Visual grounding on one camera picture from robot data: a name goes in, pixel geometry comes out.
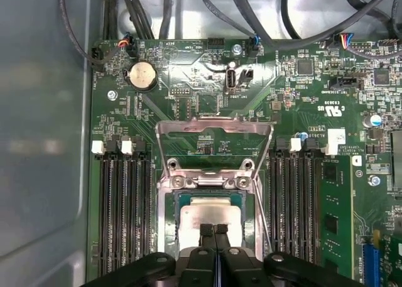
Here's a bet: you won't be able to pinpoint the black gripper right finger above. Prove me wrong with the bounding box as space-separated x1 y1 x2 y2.
215 223 367 287

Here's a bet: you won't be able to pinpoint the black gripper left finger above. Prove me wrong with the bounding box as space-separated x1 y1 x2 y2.
78 223 218 287

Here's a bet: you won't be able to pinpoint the silver CPU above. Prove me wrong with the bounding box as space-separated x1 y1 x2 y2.
178 195 246 260

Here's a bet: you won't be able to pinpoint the metal locking lever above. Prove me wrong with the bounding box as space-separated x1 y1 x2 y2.
254 178 274 256

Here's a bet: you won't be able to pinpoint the metal socket cover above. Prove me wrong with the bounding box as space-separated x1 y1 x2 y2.
155 117 274 188

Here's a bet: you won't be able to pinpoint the CPU socket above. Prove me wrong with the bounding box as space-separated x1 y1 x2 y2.
156 156 268 263

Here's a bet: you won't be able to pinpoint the blue expansion slot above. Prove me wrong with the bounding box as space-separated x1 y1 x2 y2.
363 242 381 287

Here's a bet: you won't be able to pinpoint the green RAM stick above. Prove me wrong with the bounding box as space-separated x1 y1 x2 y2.
319 154 354 277

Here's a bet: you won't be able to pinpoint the white board sticker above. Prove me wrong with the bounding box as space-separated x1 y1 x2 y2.
325 129 347 156

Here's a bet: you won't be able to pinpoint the green motherboard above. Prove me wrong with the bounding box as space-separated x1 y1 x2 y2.
86 37 402 287

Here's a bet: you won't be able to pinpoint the silver USB port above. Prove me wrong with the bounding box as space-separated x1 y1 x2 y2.
225 68 239 90

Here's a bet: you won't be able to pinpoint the round coin battery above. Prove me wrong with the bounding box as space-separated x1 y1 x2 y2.
124 60 158 92

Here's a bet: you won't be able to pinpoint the black open PC case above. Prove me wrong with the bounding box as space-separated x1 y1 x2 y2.
0 0 402 287

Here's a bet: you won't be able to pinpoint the black square chip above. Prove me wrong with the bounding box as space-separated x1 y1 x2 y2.
373 68 391 85
296 59 313 76

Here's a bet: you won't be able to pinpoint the black plug blue wires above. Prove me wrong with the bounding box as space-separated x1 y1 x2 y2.
249 35 265 58

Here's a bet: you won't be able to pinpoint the small coloured wire plug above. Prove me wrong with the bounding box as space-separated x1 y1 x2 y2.
117 32 138 57

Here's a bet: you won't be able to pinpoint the black cable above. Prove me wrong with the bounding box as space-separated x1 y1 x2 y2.
227 0 276 48
102 0 119 41
199 0 263 45
278 0 315 39
119 0 155 41
158 0 177 40
273 0 402 49

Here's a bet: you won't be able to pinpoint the plug with coloured wires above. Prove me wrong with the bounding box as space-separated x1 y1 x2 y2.
325 32 356 51

